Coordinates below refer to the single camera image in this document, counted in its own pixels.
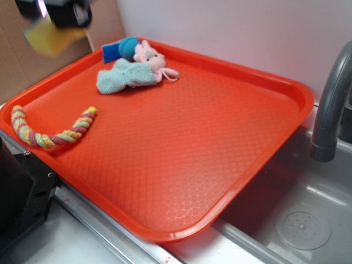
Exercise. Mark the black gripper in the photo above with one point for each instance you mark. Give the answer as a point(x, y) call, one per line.
point(64, 14)

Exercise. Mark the sink drain strainer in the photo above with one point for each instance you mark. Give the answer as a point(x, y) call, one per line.
point(302, 227)

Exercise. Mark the light green cloth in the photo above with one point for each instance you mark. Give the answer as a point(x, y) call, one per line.
point(123, 74)

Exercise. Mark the red plastic tray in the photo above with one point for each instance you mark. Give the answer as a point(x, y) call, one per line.
point(165, 161)

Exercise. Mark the yellow sponge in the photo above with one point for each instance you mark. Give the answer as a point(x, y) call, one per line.
point(44, 38)

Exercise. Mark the grey sink faucet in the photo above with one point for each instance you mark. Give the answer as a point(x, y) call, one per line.
point(333, 118)

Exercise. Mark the pink plush bunny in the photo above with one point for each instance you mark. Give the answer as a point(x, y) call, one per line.
point(144, 53)

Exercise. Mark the brown cardboard box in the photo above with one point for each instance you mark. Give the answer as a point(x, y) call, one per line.
point(21, 67)

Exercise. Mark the grey sink basin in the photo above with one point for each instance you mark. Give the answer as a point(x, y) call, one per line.
point(292, 177)

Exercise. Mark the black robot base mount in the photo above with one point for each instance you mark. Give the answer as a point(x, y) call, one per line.
point(27, 189)

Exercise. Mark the multicolour twisted rope toy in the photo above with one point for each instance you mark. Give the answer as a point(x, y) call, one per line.
point(48, 134)

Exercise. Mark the blue sponge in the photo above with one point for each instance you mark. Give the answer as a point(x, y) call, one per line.
point(111, 52)

